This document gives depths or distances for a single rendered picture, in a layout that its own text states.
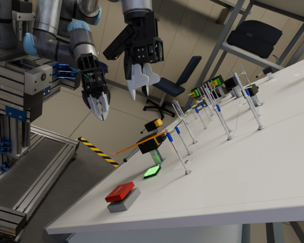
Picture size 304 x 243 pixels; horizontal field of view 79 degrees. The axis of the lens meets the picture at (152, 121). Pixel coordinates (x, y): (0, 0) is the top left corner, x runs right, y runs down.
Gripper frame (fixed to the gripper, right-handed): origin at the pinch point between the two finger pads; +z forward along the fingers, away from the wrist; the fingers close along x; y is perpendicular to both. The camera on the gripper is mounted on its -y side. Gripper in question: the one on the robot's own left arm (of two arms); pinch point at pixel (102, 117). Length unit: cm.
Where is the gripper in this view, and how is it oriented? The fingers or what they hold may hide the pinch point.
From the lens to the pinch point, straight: 62.2
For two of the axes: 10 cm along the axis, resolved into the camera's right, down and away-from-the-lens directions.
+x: 9.3, -2.4, 2.9
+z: 3.1, 9.2, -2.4
